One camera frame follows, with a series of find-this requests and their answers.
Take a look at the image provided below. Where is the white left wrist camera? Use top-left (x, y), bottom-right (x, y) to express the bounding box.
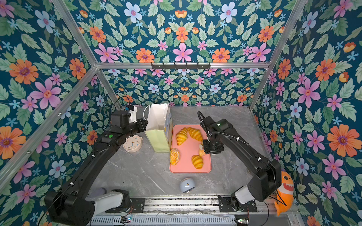
top-left (128, 105), bottom-right (138, 123)

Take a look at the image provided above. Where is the large sesame bread loaf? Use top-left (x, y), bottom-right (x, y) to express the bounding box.
top-left (199, 144), bottom-right (206, 157)

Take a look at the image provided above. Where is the green painted paper bag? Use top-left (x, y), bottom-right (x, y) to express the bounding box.
top-left (143, 104), bottom-right (173, 153)

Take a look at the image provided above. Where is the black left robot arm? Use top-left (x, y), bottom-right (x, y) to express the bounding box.
top-left (44, 111), bottom-right (148, 226)

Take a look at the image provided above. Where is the pink round alarm clock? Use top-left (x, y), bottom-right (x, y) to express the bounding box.
top-left (122, 135), bottom-right (143, 153)

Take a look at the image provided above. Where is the striped yellow bread roll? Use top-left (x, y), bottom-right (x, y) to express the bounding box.
top-left (191, 155), bottom-right (204, 170)

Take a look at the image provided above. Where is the black hook rail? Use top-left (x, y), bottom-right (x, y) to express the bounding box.
top-left (151, 63), bottom-right (211, 70)

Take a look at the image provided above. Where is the metal base rail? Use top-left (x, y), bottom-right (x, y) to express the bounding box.
top-left (89, 195), bottom-right (304, 226)

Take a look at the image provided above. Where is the orange croissant right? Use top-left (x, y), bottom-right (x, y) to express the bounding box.
top-left (187, 127), bottom-right (203, 142)

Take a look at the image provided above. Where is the small sesame bread loaf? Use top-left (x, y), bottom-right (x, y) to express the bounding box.
top-left (170, 148), bottom-right (181, 165)

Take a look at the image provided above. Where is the pink plastic tray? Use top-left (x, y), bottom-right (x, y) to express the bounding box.
top-left (169, 124), bottom-right (212, 174)

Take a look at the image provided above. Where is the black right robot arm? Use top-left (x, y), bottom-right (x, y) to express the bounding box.
top-left (198, 111), bottom-right (282, 211)

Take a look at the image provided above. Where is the yellow croissant left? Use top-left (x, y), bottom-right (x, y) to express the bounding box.
top-left (176, 128), bottom-right (188, 146)

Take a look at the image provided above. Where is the orange shark plush toy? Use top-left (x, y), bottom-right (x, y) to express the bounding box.
top-left (274, 171), bottom-right (294, 217)

